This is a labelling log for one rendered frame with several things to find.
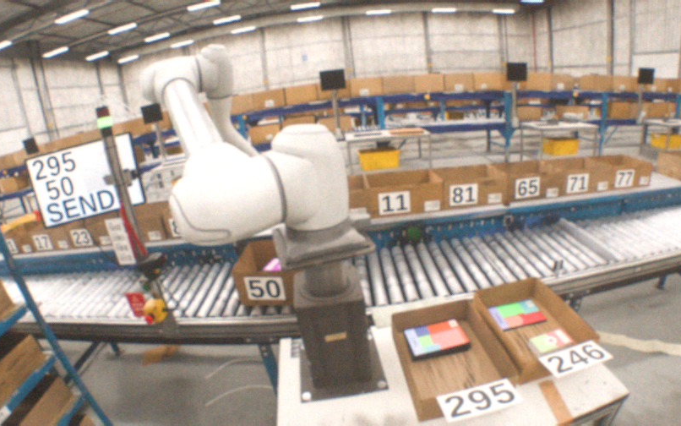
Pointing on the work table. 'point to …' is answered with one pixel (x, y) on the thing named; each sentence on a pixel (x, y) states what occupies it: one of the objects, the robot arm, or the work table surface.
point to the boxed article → (550, 343)
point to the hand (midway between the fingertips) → (244, 263)
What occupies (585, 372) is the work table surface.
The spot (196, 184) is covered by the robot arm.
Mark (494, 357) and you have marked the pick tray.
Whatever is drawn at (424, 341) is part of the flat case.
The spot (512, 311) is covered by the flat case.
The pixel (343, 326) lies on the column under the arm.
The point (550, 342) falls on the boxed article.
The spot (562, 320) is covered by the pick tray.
